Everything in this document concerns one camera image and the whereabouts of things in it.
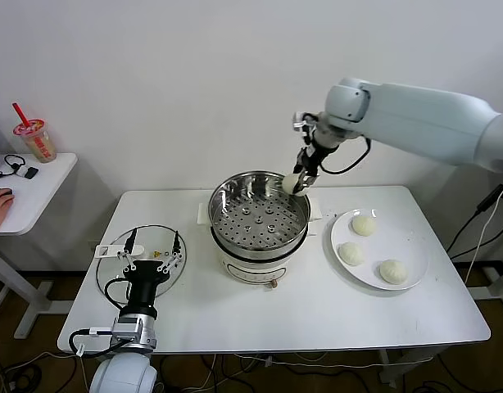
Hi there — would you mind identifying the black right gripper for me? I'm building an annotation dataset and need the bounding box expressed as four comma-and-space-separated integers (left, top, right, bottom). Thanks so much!
292, 141, 338, 197

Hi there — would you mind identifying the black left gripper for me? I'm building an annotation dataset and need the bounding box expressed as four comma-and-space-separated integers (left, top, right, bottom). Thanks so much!
116, 228, 184, 320

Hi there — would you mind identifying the white steamed baozi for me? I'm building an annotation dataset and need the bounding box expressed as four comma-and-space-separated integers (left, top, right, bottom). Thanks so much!
337, 242, 365, 267
283, 172, 310, 196
378, 260, 409, 285
350, 215, 378, 237

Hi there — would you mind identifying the glass lid with white handle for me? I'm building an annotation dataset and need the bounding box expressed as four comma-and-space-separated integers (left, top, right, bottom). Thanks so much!
93, 224, 187, 296

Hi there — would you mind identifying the stainless steel steamer basket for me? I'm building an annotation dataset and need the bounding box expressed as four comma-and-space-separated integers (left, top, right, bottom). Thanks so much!
206, 169, 310, 260

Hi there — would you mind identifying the white electric steamer pot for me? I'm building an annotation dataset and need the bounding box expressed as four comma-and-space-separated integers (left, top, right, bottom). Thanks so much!
196, 197, 322, 292

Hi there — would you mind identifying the white round plate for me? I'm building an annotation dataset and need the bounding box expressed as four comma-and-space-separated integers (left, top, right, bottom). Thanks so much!
329, 207, 429, 291

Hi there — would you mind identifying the white side table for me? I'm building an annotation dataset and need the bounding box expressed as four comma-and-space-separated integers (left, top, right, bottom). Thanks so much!
0, 153, 79, 341

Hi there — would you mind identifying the plastic bubble tea cup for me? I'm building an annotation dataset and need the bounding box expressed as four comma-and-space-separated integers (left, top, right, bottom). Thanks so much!
12, 118, 58, 164

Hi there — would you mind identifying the red drinking straw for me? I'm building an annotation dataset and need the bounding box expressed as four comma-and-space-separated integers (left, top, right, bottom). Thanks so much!
11, 102, 31, 128

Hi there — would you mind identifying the white desk with label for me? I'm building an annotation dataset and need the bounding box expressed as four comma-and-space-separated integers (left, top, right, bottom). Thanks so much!
466, 261, 503, 313

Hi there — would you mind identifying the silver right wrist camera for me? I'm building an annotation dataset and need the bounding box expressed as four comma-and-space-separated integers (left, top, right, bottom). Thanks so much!
292, 111, 318, 133

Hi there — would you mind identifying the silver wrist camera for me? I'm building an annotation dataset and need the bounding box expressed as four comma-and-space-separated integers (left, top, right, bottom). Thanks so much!
68, 318, 143, 357
292, 111, 318, 133

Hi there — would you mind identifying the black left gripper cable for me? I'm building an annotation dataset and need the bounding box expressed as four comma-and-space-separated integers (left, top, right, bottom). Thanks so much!
104, 278, 133, 310

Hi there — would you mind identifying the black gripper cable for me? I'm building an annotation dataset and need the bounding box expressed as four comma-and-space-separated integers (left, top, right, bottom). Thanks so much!
319, 137, 372, 175
104, 278, 133, 310

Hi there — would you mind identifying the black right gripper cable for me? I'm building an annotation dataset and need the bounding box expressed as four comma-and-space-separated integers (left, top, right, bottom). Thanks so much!
319, 137, 372, 175

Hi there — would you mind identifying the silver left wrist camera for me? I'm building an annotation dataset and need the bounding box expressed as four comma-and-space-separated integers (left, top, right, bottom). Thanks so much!
68, 318, 143, 357

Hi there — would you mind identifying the white floor cable with connector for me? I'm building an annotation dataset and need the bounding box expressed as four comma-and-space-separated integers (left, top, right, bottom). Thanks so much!
210, 354, 420, 369

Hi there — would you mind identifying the black cable with white plug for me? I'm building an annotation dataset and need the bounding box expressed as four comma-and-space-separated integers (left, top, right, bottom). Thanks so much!
0, 153, 29, 179

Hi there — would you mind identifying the white hanging cable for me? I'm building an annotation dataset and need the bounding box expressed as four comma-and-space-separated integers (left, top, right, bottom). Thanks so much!
463, 174, 503, 287

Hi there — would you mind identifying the black cable with adapter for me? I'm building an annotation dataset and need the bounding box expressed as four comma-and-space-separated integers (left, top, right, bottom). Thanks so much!
444, 183, 503, 261

